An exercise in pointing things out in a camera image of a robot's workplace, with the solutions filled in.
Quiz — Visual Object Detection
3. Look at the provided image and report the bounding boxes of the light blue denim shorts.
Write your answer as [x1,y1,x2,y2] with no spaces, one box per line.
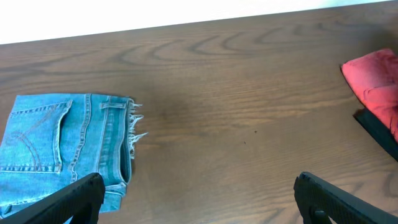
[1,93,141,218]

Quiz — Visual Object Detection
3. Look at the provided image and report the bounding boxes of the navy blue garment in pile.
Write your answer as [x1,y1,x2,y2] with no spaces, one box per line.
[353,108,397,161]

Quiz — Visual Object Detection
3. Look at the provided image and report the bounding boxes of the red garment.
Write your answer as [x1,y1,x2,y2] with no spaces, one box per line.
[341,49,397,139]

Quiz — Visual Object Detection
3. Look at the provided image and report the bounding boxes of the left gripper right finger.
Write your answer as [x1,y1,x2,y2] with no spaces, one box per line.
[294,172,397,224]

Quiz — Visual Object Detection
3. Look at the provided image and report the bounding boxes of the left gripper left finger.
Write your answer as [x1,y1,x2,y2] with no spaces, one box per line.
[1,173,105,224]

